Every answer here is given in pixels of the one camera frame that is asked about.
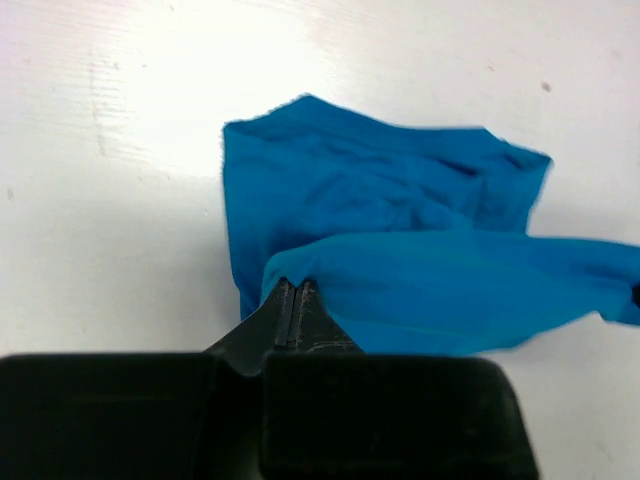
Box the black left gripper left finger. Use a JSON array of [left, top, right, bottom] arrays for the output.
[[1, 280, 295, 479]]

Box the blue t-shirt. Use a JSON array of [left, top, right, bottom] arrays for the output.
[[223, 95, 639, 355]]

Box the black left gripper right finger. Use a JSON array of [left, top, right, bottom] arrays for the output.
[[259, 282, 540, 479]]

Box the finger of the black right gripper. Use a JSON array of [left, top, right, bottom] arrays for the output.
[[632, 283, 640, 306]]

